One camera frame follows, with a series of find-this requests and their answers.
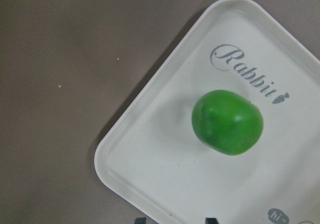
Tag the green lemon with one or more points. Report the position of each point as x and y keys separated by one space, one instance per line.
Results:
x=227 y=122

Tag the left gripper black image-right right finger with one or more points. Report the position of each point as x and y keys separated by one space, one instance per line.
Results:
x=210 y=220

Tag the left gripper black left finger green lemon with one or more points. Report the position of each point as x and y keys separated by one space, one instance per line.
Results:
x=140 y=220

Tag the white rabbit print tray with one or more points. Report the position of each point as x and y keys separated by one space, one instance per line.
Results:
x=152 y=158

